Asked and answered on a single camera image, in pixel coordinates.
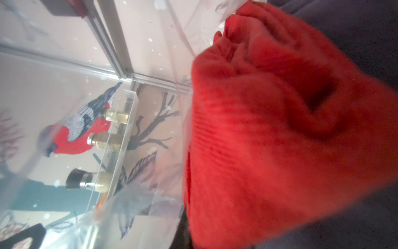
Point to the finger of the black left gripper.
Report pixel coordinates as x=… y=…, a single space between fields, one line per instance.
x=36 y=233

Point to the clear plastic vacuum bag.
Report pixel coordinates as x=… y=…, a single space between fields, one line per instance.
x=62 y=64

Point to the red garment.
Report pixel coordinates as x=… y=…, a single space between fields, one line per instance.
x=292 y=145

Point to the black lid spice jar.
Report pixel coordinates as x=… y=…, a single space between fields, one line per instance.
x=87 y=180

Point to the small red packet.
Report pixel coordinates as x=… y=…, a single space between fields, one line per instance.
x=98 y=207

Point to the clear acrylic spice shelf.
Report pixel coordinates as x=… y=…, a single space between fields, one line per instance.
x=112 y=162

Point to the brown spice jar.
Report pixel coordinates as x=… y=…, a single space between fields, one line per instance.
x=105 y=140

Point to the yellow spice jar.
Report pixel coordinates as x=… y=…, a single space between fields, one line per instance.
x=115 y=116

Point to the purple grey folded garment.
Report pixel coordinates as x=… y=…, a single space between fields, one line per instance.
x=366 y=31

